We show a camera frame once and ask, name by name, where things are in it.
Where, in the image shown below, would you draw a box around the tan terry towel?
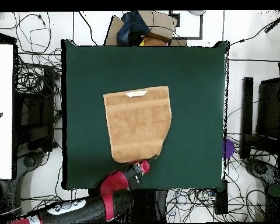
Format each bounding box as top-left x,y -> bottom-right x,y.
103,85 -> 173,164

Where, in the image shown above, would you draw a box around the purple round object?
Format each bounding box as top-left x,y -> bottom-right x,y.
222,138 -> 236,159

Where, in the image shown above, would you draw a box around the dark green table cloth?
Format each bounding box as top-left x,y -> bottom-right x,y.
61,38 -> 230,191

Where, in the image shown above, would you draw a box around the black power strip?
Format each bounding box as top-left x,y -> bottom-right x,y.
215,178 -> 229,215

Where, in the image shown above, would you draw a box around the grey stand base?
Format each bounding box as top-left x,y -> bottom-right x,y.
17,150 -> 46,173
244,157 -> 280,186

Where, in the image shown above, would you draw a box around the black upright bar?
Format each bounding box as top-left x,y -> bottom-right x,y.
239,76 -> 254,161

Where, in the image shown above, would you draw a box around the black metal rack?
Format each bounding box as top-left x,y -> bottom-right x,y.
13,65 -> 55,152

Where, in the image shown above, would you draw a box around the black panel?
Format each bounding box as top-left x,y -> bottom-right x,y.
255,78 -> 280,141

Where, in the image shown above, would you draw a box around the dark blue garment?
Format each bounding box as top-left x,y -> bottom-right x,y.
116,10 -> 152,46

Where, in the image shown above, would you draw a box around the brown cardboard box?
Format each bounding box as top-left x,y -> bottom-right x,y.
103,10 -> 188,47

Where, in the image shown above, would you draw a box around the white board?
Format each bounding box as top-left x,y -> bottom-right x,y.
0,43 -> 14,180

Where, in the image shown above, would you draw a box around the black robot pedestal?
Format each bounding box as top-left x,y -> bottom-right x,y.
135,189 -> 169,223

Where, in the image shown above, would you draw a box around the tangled black floor cables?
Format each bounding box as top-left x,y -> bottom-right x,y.
13,12 -> 62,94
20,188 -> 89,211
166,186 -> 267,223

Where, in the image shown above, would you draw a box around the black square floor frame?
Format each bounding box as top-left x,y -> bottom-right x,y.
169,10 -> 204,40

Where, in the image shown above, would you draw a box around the black cable with plug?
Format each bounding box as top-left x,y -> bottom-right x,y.
229,10 -> 280,46

